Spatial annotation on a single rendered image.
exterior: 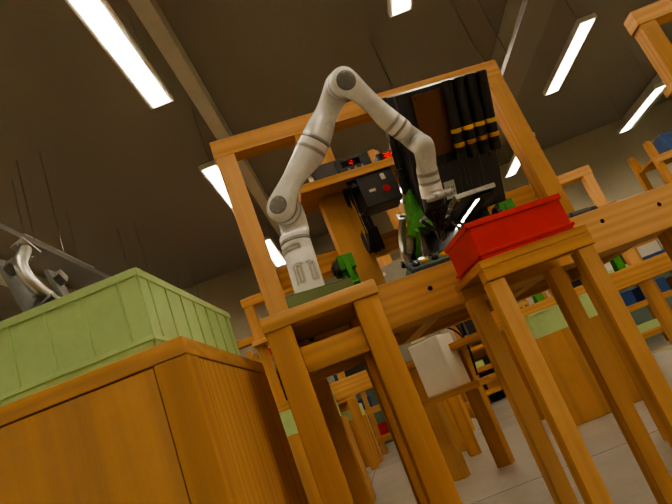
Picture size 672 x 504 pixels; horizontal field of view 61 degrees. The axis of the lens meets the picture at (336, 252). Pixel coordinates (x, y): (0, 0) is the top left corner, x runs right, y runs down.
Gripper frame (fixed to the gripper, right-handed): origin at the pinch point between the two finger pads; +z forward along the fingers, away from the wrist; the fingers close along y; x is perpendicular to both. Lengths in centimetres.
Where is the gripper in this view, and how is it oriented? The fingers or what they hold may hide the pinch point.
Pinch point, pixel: (441, 235)
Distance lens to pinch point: 195.1
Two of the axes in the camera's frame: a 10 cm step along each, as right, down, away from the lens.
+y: -9.3, 3.2, -1.6
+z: 2.6, 9.1, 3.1
